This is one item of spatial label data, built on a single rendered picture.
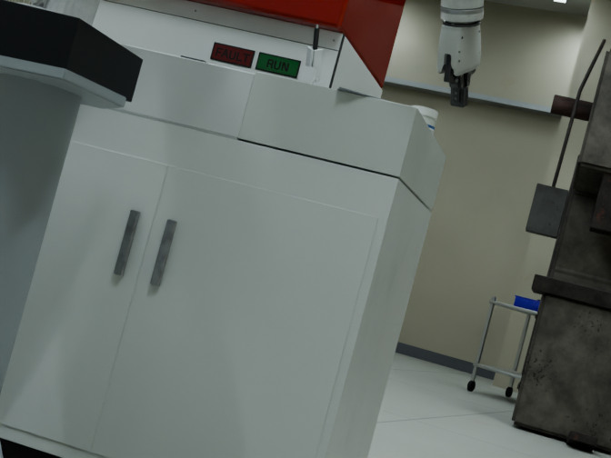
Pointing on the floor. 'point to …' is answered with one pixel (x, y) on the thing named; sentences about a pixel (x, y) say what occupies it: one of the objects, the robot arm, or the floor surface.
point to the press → (574, 287)
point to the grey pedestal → (33, 171)
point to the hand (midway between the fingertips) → (459, 96)
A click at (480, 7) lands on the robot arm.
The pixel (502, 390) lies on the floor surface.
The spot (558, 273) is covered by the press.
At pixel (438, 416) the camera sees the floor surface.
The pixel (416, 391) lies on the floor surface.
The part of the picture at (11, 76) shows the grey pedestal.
